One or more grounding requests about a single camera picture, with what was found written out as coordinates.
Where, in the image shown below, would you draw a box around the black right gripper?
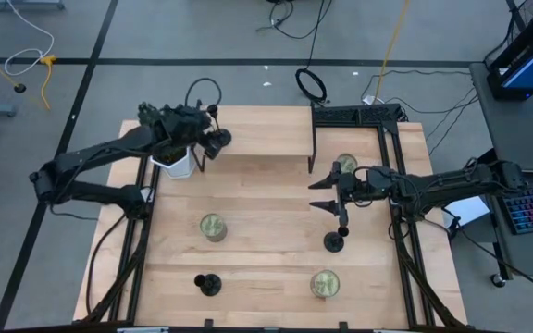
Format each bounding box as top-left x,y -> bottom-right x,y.
307,160 -> 397,228

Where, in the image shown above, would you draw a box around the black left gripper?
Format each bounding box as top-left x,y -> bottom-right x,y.
155,105 -> 225,161

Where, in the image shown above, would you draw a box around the green candle jar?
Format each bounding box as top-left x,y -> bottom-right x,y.
199,212 -> 229,243
335,153 -> 359,176
309,269 -> 341,300

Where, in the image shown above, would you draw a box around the white plant pot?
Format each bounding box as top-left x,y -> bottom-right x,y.
149,146 -> 198,180

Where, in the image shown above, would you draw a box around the wooden shelf with black legs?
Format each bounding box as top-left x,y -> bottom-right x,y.
192,105 -> 319,175

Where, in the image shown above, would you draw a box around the white paper sheet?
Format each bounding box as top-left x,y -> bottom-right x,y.
441,194 -> 490,228

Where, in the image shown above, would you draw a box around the grey computer cart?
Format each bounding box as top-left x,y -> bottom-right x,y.
468,62 -> 533,289

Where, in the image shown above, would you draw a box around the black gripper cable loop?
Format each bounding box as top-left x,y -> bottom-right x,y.
185,77 -> 224,108

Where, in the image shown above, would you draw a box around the black aluminium frame rails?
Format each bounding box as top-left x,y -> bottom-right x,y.
81,152 -> 162,325
377,122 -> 469,330

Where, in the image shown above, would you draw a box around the black coiled cable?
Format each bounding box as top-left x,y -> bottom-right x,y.
293,0 -> 335,106

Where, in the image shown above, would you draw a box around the black floor cable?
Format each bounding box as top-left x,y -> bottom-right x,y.
255,0 -> 335,41
360,68 -> 479,156

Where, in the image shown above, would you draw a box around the yellow plug cable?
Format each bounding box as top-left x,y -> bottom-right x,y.
39,54 -> 58,111

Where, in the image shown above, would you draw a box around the white floor cable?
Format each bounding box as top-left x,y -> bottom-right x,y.
4,0 -> 56,78

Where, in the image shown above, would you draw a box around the yellow hanging cable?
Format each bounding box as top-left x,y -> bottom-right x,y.
371,0 -> 411,105

